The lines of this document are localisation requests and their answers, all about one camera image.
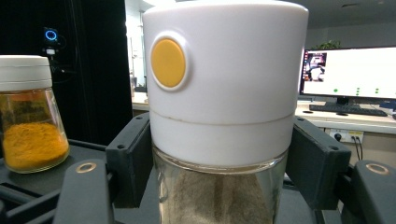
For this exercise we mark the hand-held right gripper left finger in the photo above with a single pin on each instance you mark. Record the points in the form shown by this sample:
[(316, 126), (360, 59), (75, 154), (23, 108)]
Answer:
[(129, 161)]

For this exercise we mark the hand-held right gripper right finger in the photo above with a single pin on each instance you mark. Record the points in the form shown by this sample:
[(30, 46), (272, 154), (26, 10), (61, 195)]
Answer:
[(317, 168)]

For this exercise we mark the orange powder spice jar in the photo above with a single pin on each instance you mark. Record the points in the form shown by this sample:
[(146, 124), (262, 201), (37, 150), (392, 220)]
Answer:
[(28, 143)]

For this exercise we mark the grey powder spice jar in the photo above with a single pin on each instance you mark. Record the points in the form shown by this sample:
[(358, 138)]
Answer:
[(224, 93)]

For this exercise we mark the beige office desk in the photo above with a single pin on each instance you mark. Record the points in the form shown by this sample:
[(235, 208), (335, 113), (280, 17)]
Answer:
[(342, 123)]

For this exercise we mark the black computer keyboard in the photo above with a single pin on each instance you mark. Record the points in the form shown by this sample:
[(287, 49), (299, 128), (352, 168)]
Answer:
[(347, 109)]

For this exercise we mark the black curtain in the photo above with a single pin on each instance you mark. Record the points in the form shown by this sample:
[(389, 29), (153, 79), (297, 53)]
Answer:
[(93, 77)]

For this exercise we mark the white-screen computer monitor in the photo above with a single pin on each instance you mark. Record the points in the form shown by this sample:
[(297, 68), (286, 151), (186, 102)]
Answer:
[(358, 71)]

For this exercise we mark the green potted plant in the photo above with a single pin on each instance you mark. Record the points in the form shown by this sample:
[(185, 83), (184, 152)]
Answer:
[(327, 45)]

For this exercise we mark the white wall power outlet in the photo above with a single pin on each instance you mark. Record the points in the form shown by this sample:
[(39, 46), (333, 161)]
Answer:
[(345, 136)]

